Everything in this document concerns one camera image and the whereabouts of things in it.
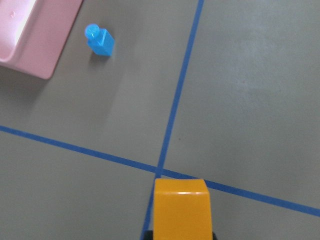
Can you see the pink plastic box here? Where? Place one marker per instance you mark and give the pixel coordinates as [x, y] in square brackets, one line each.
[33, 34]

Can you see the small blue toy block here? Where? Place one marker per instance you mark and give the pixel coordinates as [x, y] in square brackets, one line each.
[99, 40]

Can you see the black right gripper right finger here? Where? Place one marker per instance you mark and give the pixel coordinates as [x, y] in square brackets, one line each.
[214, 236]

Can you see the orange toy block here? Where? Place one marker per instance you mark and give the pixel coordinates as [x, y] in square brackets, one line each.
[182, 210]

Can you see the brown paper table cover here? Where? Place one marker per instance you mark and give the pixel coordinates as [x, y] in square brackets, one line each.
[223, 90]

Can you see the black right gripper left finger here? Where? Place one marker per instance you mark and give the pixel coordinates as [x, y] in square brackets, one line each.
[148, 235]

